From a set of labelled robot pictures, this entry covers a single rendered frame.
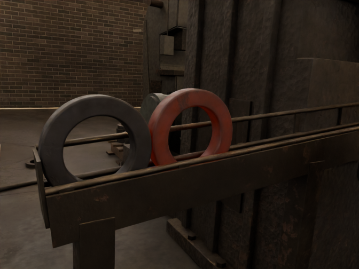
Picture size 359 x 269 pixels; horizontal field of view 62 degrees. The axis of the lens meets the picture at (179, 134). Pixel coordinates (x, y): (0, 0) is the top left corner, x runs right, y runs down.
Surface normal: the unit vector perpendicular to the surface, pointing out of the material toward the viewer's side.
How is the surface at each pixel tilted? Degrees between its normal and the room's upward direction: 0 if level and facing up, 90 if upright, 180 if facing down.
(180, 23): 91
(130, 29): 90
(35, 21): 90
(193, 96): 90
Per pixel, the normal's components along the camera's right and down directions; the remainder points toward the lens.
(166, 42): 0.64, 0.18
